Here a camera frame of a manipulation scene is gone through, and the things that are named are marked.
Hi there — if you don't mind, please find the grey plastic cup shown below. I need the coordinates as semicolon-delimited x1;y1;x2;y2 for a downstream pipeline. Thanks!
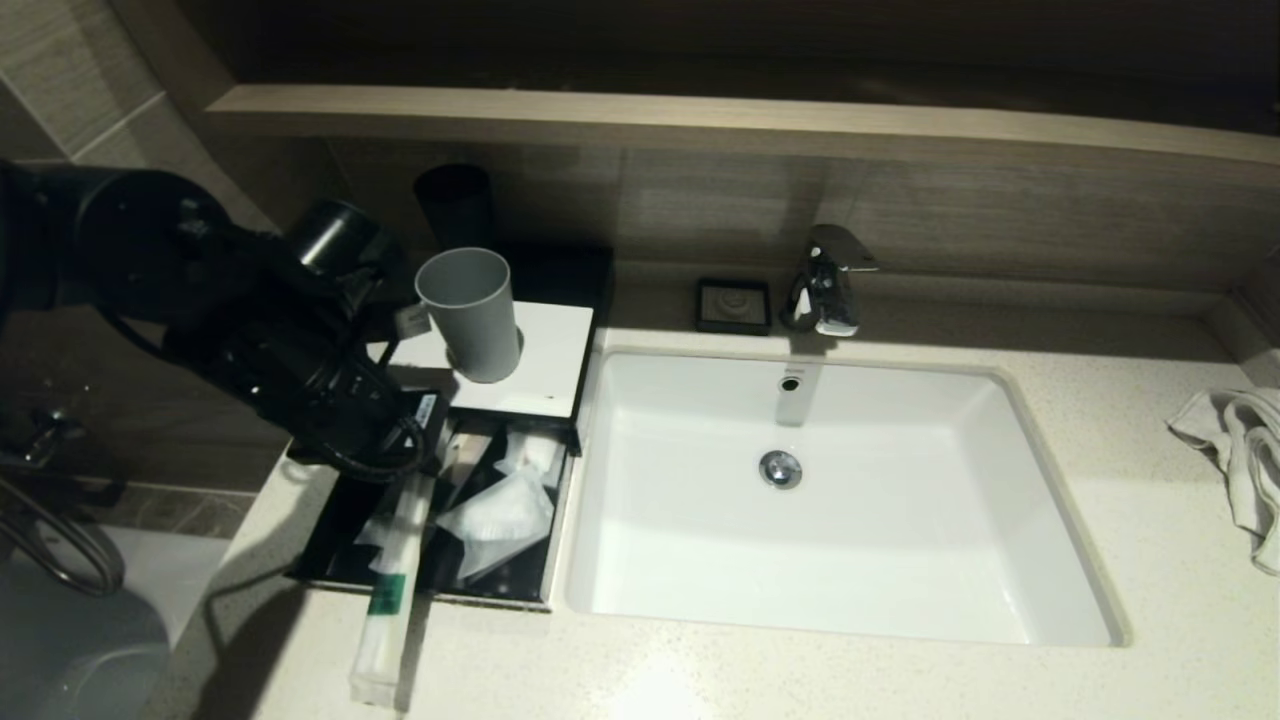
414;247;524;385

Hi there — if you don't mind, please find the white rectangular mat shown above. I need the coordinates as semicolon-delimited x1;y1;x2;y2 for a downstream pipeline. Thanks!
390;300;596;420

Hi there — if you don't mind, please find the black sliding drawer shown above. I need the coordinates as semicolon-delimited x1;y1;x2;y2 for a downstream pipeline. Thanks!
288;413;577;612

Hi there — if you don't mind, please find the chrome faucet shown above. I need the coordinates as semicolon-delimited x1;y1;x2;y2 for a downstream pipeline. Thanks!
782;226;879;339

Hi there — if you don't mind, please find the black looped hose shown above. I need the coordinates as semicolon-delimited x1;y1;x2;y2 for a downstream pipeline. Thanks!
0;470;127;599

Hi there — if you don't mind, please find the black square soap dish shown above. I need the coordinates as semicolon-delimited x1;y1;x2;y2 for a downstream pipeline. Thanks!
696;279;772;337

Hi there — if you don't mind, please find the white crumpled towel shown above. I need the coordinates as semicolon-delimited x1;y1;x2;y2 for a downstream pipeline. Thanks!
1165;388;1280;577

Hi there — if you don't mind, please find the chrome wall valve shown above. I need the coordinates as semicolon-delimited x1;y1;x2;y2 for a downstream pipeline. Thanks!
0;405;91;471

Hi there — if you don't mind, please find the black amenity box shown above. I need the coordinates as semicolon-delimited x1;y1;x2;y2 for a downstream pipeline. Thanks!
390;245;617;456

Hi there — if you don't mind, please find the grey toilet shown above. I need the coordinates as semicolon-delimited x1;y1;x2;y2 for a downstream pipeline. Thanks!
0;560;177;720

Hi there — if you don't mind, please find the small white pouch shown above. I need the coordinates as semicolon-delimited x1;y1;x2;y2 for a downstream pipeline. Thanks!
495;423;567;489

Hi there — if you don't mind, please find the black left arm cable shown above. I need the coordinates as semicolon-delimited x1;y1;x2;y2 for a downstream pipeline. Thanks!
285;395;429;483

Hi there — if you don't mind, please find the light wooden wall shelf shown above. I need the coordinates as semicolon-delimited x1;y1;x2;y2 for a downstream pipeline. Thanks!
208;86;1280;173

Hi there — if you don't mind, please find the black plastic cup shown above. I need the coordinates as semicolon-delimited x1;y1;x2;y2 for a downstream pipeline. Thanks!
414;164;501;251

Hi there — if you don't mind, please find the chrome sink drain stopper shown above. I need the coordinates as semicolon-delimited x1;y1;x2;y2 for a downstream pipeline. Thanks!
758;450;803;491

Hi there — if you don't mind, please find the white rectangular sink basin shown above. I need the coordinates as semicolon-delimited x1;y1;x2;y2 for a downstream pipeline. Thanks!
566;347;1131;647

